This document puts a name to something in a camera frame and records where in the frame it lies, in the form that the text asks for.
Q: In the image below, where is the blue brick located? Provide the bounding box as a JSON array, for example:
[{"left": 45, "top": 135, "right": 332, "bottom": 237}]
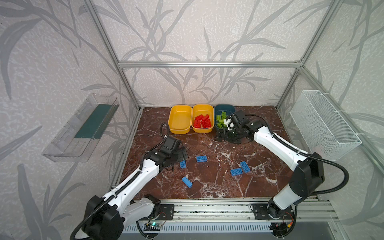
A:
[
  {"left": 182, "top": 177, "right": 193, "bottom": 188},
  {"left": 240, "top": 161, "right": 251, "bottom": 173},
  {"left": 231, "top": 168, "right": 243, "bottom": 177},
  {"left": 180, "top": 161, "right": 186, "bottom": 169},
  {"left": 196, "top": 156, "right": 208, "bottom": 163}
]

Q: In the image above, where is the blue brick bottom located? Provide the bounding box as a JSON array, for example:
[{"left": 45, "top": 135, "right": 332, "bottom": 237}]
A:
[{"left": 182, "top": 177, "right": 193, "bottom": 188}]

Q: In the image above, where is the red brick diagonal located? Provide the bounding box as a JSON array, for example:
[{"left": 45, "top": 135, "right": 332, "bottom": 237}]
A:
[{"left": 202, "top": 115, "right": 210, "bottom": 121}]

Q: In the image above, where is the red brick top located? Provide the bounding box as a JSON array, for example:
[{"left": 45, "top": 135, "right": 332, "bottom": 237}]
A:
[{"left": 193, "top": 120, "right": 202, "bottom": 129}]

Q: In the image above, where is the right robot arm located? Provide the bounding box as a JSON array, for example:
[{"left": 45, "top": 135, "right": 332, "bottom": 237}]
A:
[{"left": 223, "top": 111, "right": 350, "bottom": 219}]

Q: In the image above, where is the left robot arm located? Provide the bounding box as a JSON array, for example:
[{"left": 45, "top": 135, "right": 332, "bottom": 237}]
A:
[{"left": 70, "top": 133, "right": 188, "bottom": 240}]

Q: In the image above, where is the teal bin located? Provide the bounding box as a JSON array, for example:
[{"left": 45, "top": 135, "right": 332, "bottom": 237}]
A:
[{"left": 214, "top": 104, "right": 236, "bottom": 129}]

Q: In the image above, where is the left yellow bin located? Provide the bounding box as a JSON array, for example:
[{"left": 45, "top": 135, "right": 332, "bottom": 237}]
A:
[{"left": 168, "top": 105, "right": 192, "bottom": 135}]

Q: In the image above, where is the yellow bin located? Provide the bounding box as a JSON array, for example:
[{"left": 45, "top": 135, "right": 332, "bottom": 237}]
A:
[
  {"left": 192, "top": 104, "right": 214, "bottom": 133},
  {"left": 168, "top": 105, "right": 192, "bottom": 135}
]

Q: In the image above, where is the middle yellow bin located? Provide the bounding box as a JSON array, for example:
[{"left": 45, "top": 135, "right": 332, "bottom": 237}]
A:
[{"left": 192, "top": 104, "right": 214, "bottom": 133}]

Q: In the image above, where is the clear acrylic shelf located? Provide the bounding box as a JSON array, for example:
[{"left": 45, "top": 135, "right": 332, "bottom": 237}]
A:
[{"left": 42, "top": 93, "right": 120, "bottom": 163}]

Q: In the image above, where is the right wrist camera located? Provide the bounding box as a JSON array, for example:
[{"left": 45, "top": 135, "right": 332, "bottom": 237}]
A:
[{"left": 224, "top": 119, "right": 235, "bottom": 131}]

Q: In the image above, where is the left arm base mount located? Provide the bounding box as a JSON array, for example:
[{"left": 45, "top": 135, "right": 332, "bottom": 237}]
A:
[{"left": 149, "top": 204, "right": 175, "bottom": 221}]

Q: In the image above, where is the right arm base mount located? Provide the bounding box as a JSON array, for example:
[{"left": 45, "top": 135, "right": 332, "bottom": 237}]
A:
[{"left": 251, "top": 204, "right": 294, "bottom": 220}]

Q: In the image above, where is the white wire basket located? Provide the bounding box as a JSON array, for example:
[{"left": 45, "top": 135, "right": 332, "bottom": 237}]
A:
[{"left": 290, "top": 90, "right": 362, "bottom": 162}]

